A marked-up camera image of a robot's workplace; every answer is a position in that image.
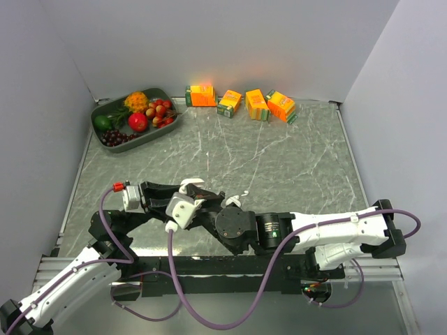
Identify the orange spiky fruit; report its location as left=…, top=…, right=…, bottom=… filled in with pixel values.
left=123, top=91, right=149, bottom=114

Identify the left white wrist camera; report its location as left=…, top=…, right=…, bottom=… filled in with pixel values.
left=112, top=181, right=142, bottom=213

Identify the orange green box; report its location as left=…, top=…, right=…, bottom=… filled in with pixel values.
left=217, top=90, right=242, bottom=119
left=185, top=85, right=218, bottom=107
left=265, top=90, right=297, bottom=124
left=244, top=89, right=270, bottom=121

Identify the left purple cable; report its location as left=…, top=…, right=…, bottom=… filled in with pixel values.
left=5, top=186, right=182, bottom=335

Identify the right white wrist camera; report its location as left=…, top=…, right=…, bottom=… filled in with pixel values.
left=165, top=192, right=204, bottom=233

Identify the red pomegranate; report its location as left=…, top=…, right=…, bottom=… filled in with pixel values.
left=128, top=112, right=148, bottom=133

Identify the white square charging case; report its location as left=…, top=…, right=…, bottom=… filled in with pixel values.
left=225, top=195, right=242, bottom=208

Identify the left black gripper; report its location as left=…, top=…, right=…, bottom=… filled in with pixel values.
left=120, top=180, right=187, bottom=235

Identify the green leafy sprig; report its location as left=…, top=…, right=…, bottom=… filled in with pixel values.
left=107, top=107, right=132, bottom=129

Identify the dark grape bunch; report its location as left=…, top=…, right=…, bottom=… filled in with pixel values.
left=99, top=130, right=139, bottom=147

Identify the white oval earbud case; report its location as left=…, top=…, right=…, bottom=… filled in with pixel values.
left=179, top=178, right=205, bottom=194

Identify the green lime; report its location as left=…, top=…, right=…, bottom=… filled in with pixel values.
left=94, top=115, right=113, bottom=132

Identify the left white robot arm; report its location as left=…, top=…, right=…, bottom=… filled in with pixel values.
left=1, top=181, right=187, bottom=334

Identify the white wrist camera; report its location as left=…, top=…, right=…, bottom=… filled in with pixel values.
left=165, top=192, right=204, bottom=233
left=112, top=181, right=142, bottom=213

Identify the red cherry bunch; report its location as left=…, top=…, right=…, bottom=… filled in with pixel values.
left=145, top=99, right=179, bottom=128

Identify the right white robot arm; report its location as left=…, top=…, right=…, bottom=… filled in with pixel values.
left=174, top=183, right=406, bottom=278

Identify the purple cable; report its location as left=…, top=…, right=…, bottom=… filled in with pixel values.
left=5, top=186, right=182, bottom=335
left=166, top=208, right=422, bottom=331

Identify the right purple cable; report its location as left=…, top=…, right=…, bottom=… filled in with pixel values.
left=166, top=208, right=422, bottom=331

